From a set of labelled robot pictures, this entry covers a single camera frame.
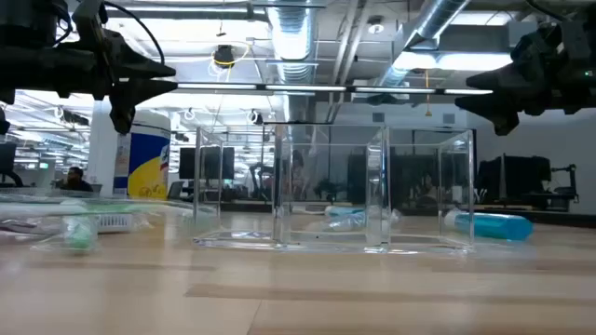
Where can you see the blue mouthwash bottle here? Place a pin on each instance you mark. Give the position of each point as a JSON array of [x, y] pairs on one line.
[[493, 226], [344, 222]]

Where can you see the black background robot arm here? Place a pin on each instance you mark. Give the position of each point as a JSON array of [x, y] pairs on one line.
[[570, 183]]

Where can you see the dark monitor bank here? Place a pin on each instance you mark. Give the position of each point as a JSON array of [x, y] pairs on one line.
[[512, 179]]

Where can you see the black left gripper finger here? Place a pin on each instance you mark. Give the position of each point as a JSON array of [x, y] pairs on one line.
[[128, 95], [135, 65]]

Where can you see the Lysol wipes canister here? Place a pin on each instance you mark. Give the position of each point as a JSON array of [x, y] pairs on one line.
[[144, 163]]

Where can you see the green toothbrush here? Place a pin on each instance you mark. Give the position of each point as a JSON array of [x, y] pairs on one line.
[[79, 232], [56, 208]]

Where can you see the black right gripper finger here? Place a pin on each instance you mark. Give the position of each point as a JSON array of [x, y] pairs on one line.
[[498, 109], [503, 76]]

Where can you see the black ceiling-mounted camera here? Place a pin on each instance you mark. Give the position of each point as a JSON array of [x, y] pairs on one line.
[[224, 56]]

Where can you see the person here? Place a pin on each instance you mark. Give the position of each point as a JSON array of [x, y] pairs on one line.
[[74, 181]]

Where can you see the silver ventilation duct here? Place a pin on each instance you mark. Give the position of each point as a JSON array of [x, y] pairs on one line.
[[428, 23], [293, 37]]

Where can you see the clear acrylic organizer box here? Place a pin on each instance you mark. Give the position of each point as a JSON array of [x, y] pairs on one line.
[[326, 242]]

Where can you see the black computer monitor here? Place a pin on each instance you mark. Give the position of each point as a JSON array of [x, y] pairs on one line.
[[191, 163]]

